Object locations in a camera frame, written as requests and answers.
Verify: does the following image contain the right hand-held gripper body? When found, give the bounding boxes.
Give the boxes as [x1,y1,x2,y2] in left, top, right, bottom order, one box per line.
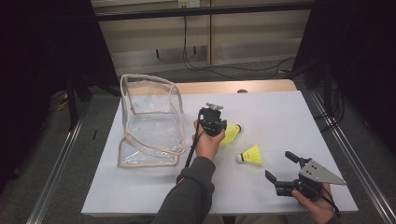
[274,159,347,200]

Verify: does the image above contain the left hand-held gripper cable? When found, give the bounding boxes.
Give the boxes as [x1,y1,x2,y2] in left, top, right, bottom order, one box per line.
[177,129,206,185]

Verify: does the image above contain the person's right hand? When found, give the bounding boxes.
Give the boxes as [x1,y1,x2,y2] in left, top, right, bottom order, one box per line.
[290,182,336,224]

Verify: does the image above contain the hand-held gripper cable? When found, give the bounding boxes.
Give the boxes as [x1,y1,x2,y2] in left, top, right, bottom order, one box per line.
[177,129,206,185]
[311,182,341,217]

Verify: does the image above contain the black horizontal bar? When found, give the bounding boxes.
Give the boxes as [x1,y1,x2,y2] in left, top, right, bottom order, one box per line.
[94,2,316,22]

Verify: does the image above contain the black wall cable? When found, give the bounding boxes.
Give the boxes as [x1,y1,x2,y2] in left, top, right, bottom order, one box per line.
[181,15,296,80]

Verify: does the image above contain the black floor cables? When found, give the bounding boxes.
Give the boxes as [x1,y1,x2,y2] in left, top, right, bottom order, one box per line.
[314,80,347,133]

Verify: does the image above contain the person's left hand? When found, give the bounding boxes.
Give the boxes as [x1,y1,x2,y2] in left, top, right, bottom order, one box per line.
[192,119,226,162]

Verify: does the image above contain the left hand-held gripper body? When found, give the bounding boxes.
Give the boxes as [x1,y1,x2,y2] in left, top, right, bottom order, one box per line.
[197,102,228,138]

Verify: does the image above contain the white table sheet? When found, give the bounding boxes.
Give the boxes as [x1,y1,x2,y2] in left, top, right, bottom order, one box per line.
[80,90,359,217]

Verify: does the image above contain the black metal stand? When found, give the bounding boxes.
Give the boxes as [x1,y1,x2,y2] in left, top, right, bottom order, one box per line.
[64,73,94,132]

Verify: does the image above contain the yellow shuttlecock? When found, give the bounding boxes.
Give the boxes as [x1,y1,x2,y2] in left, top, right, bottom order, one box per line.
[219,123,243,145]
[235,143,263,166]

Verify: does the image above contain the yellow floor cable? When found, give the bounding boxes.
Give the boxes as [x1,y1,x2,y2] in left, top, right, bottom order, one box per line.
[50,90,70,113]

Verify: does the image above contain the black curtain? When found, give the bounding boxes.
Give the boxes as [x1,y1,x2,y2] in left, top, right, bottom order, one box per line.
[292,0,396,153]
[0,0,120,194]

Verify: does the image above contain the aluminium floor rail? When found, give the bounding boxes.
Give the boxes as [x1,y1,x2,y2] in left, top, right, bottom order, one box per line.
[309,90,396,224]
[25,102,92,224]

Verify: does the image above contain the right hand-held gripper cable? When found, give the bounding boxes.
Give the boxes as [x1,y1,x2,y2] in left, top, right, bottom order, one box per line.
[311,182,341,217]

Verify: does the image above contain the clear plastic bag beige trim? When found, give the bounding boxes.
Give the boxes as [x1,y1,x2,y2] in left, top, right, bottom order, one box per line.
[117,74,188,169]

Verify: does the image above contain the white wall socket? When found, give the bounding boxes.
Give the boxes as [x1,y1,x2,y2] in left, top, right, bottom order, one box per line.
[177,0,201,8]

